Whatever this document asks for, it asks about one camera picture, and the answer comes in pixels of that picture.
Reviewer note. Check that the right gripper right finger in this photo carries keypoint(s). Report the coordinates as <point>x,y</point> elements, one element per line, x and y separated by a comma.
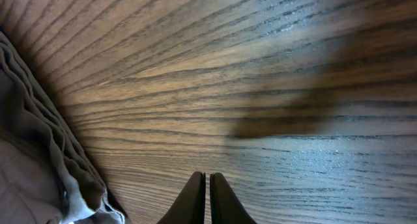
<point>224,204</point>

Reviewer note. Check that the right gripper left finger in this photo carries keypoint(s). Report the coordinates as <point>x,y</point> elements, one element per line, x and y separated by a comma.
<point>189,206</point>

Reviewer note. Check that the beige shorts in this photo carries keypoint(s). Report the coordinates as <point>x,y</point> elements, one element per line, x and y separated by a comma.
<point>45,174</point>

